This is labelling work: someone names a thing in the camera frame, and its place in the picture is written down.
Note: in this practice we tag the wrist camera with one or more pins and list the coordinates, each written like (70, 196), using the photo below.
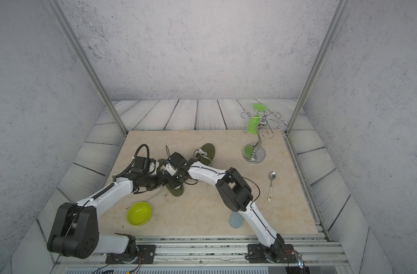
(154, 168)
(169, 169)

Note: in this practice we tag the silver metal cup stand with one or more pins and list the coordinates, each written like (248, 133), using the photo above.
(271, 120)

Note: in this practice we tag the aluminium front rail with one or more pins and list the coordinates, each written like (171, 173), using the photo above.
(319, 255)

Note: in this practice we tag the olive green shoe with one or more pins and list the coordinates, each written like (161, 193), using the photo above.
(205, 154)
(140, 166)

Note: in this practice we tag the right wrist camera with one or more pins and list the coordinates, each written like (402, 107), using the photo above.
(169, 169)

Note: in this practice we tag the lime green bowl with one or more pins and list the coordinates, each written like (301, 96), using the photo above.
(139, 214)

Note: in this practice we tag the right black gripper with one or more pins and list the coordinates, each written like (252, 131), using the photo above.
(169, 178)

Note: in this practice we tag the right grey blue insole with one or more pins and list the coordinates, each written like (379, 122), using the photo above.
(236, 220)

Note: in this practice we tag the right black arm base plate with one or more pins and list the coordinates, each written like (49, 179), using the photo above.
(257, 253)

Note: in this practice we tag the silver metal spoon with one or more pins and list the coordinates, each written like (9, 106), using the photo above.
(272, 176)

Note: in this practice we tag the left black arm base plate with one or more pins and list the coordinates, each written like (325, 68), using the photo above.
(140, 254)

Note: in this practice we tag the green plastic wine glass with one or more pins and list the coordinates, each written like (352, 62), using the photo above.
(253, 119)

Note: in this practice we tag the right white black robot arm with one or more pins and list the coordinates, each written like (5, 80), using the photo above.
(236, 195)

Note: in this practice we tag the right aluminium frame post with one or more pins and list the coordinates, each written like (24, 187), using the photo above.
(341, 8)

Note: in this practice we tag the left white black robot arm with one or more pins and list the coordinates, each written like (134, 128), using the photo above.
(75, 231)

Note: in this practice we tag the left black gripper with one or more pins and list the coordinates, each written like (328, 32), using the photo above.
(161, 181)

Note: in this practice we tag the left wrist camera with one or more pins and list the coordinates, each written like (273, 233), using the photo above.
(154, 168)

